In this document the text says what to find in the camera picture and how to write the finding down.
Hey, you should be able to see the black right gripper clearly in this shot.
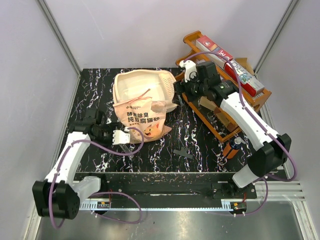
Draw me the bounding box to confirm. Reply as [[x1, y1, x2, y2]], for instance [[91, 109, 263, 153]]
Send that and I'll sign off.
[[172, 71, 208, 107]]

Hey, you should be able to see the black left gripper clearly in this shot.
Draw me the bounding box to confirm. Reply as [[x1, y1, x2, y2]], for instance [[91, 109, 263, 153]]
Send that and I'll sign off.
[[93, 122, 121, 153]]

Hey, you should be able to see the pink cat litter bag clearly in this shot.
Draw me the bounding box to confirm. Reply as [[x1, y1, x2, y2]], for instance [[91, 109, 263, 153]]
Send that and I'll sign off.
[[113, 91, 172, 144]]

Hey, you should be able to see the black plastic clip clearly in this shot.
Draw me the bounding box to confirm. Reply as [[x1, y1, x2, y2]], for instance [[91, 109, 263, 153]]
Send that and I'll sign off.
[[173, 147, 193, 159]]

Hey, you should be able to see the clear plastic scoop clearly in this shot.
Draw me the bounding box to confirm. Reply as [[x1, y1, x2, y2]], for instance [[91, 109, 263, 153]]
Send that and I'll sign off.
[[119, 144, 134, 159]]

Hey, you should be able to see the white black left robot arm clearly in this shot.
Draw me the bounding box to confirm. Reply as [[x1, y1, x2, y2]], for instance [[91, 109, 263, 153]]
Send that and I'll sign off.
[[32, 108, 117, 220]]

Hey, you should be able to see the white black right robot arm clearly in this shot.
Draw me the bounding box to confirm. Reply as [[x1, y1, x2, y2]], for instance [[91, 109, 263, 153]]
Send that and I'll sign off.
[[174, 60, 292, 198]]

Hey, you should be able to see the beige plastic litter box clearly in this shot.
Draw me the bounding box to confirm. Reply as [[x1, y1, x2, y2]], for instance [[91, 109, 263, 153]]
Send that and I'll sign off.
[[112, 69, 177, 113]]

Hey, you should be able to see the red white toothpaste box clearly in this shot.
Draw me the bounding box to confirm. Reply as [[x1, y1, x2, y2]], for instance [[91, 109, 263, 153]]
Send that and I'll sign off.
[[195, 35, 234, 69]]

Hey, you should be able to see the red white long box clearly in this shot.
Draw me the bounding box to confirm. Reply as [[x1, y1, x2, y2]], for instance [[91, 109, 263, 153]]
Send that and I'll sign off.
[[230, 60, 265, 97]]

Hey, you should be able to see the light wooden block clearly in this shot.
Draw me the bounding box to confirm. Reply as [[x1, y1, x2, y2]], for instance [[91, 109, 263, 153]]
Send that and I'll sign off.
[[199, 96, 221, 114]]

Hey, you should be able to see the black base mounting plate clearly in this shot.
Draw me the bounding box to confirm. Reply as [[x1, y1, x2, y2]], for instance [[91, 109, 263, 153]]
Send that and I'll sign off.
[[75, 172, 257, 210]]

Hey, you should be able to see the orange blue bottle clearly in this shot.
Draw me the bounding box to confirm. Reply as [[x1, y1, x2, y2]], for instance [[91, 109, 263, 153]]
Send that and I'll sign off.
[[222, 137, 244, 160]]

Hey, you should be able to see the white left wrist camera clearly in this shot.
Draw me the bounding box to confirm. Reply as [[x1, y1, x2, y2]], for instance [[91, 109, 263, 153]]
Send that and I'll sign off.
[[112, 127, 131, 145]]

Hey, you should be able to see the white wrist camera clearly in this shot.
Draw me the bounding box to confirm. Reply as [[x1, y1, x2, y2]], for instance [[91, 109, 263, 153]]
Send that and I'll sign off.
[[112, 127, 131, 145], [179, 60, 198, 83]]

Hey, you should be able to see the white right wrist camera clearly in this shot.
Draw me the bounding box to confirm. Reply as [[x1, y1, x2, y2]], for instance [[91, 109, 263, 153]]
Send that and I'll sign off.
[[179, 60, 198, 83]]

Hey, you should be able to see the white cable duct rail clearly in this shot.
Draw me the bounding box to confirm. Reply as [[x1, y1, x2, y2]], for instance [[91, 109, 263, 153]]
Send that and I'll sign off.
[[79, 196, 240, 212]]

